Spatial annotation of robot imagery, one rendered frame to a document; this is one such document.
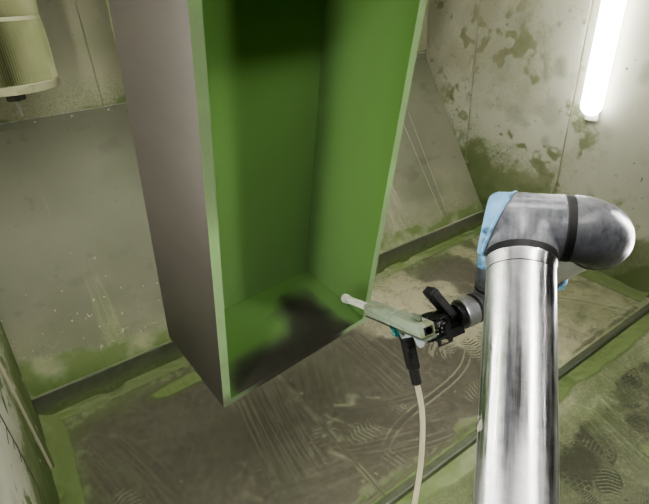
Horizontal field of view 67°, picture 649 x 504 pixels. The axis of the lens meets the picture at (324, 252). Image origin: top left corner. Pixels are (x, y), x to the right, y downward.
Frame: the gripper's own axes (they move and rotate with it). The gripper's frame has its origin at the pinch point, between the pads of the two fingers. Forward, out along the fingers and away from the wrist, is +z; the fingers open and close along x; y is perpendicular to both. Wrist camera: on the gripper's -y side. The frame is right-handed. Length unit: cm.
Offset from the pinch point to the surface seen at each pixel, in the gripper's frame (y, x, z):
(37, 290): -25, 117, 96
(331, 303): 3, 52, -3
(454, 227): 11, 135, -131
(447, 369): 50, 54, -50
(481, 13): -108, 113, -158
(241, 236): -32, 48, 25
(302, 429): 48, 57, 19
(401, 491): 63, 19, 1
